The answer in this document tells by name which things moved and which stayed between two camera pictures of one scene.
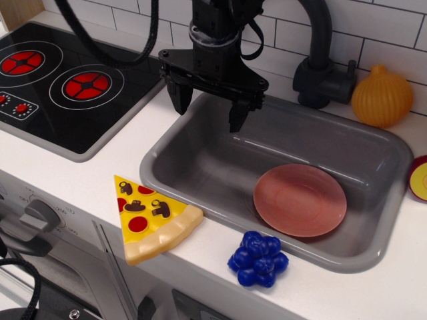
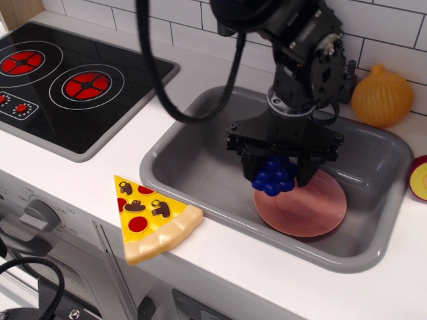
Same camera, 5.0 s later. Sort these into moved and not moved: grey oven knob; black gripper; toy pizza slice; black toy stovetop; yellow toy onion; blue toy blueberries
Moved: black gripper; blue toy blueberries
Not moved: grey oven knob; yellow toy onion; black toy stovetop; toy pizza slice
